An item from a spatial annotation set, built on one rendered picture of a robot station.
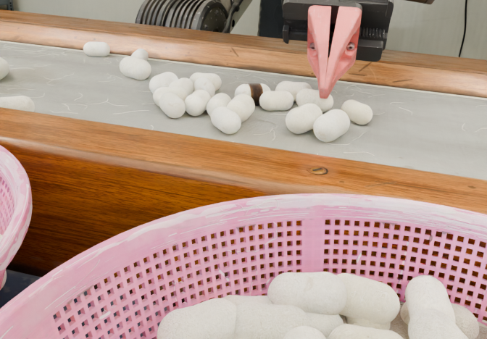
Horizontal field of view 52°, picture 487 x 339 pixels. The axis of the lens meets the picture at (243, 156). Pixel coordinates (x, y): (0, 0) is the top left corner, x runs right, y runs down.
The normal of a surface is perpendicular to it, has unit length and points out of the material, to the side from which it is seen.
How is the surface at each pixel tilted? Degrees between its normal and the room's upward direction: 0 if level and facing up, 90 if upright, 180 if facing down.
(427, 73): 45
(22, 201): 0
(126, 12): 90
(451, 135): 0
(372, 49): 127
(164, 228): 75
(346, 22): 58
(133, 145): 0
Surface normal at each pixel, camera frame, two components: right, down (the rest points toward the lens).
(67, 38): -0.13, -0.40
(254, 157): 0.07, -0.92
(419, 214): -0.19, 0.10
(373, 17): -0.20, 0.84
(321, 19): -0.16, -0.18
